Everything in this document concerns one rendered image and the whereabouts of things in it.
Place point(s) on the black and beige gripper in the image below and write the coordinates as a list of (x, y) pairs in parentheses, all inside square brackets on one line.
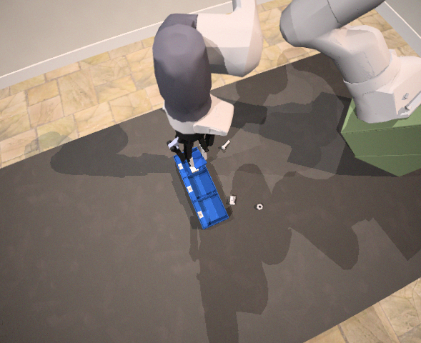
[(189, 143)]

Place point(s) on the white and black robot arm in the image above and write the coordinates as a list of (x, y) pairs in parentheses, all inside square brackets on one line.
[(379, 82)]

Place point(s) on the blue rack of three bins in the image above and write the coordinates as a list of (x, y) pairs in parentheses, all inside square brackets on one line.
[(203, 193)]

